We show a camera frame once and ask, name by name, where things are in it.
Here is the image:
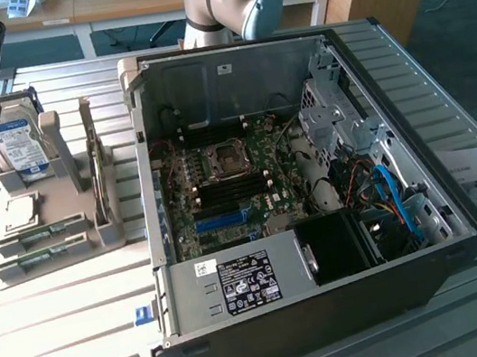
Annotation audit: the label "CPU socket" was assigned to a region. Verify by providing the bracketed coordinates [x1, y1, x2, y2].
[196, 135, 253, 183]

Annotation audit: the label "small blue clip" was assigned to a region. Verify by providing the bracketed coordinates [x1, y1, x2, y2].
[133, 304, 155, 327]

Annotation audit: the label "black open PC case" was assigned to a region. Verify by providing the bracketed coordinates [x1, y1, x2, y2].
[101, 1, 477, 357]

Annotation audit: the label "CPU chip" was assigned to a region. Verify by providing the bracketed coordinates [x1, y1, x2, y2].
[0, 195, 42, 233]

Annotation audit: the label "black fan shroud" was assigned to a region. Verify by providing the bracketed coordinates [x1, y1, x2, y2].
[291, 203, 391, 288]

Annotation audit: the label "green RAM stick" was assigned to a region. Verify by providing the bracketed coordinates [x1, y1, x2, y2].
[15, 242, 70, 272]
[16, 220, 70, 247]

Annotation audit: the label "graphics card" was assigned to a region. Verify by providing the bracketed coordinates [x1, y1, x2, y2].
[77, 95, 117, 227]

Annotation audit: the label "hard disk blue label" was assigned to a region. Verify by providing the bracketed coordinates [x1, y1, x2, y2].
[0, 111, 55, 186]

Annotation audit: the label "blue SATA wire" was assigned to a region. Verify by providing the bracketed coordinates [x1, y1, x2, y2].
[369, 157, 426, 249]

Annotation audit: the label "thin red wire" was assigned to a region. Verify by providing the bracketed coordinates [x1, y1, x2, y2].
[148, 137, 186, 202]

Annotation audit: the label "blue expansion slot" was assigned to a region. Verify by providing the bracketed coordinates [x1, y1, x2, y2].
[193, 210, 250, 236]

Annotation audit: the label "black RAM slot bank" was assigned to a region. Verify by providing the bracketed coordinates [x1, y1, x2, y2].
[195, 172, 273, 211]
[176, 113, 254, 151]

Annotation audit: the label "white printed box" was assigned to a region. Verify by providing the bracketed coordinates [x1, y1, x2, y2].
[2, 0, 43, 20]

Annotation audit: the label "grey parts rack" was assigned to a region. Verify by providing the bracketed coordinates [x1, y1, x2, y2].
[0, 94, 134, 287]

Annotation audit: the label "silver metal disk bay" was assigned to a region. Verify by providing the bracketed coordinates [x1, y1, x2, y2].
[287, 31, 459, 264]

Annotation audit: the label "grey power supply unit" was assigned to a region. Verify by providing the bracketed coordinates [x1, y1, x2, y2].
[161, 226, 324, 339]

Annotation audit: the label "green motherboard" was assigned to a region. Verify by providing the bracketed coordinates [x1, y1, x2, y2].
[145, 104, 336, 265]

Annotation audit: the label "red orange power wires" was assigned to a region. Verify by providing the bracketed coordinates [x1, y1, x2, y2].
[339, 154, 399, 223]

